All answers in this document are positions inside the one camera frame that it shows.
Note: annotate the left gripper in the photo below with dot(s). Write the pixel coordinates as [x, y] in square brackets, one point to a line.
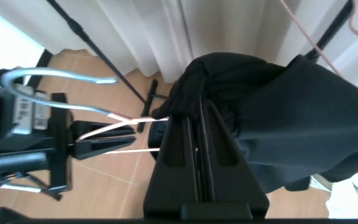
[59, 155]

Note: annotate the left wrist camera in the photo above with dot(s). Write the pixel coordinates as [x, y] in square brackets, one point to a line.
[26, 112]

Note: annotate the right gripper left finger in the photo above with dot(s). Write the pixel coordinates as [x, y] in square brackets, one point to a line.
[172, 174]

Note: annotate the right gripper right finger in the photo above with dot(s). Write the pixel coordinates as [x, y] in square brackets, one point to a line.
[228, 180]

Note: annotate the white garment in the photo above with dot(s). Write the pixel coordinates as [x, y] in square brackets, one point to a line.
[353, 199]

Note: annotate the black clothes rack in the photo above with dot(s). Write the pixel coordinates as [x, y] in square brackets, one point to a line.
[76, 28]

